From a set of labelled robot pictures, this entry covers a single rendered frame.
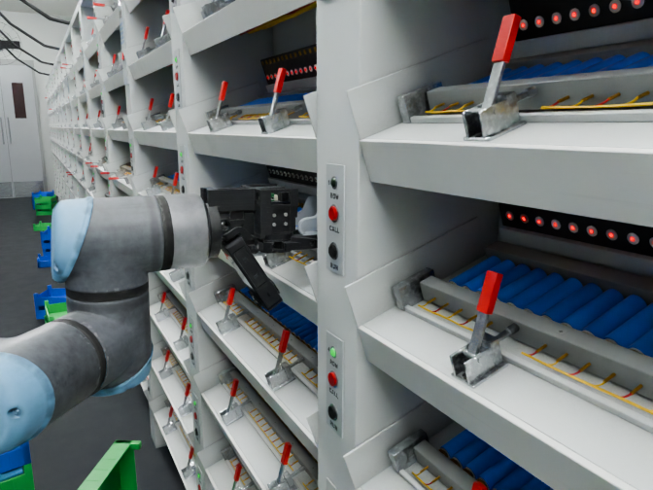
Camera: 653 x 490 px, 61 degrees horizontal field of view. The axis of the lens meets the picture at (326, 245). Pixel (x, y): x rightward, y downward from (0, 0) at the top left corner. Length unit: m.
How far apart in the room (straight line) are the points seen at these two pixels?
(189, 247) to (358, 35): 0.30
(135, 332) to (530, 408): 0.43
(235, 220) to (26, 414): 0.31
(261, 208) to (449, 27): 0.29
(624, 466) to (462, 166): 0.23
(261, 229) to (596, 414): 0.42
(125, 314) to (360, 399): 0.28
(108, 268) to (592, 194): 0.48
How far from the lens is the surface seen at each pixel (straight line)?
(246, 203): 0.69
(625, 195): 0.36
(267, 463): 1.08
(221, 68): 1.25
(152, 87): 1.92
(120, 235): 0.63
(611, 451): 0.42
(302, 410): 0.84
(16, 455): 1.80
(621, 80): 0.44
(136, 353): 0.68
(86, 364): 0.61
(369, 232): 0.58
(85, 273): 0.64
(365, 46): 0.57
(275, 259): 0.83
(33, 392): 0.56
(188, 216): 0.65
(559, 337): 0.48
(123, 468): 1.96
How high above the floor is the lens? 1.15
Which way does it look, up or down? 12 degrees down
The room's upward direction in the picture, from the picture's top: straight up
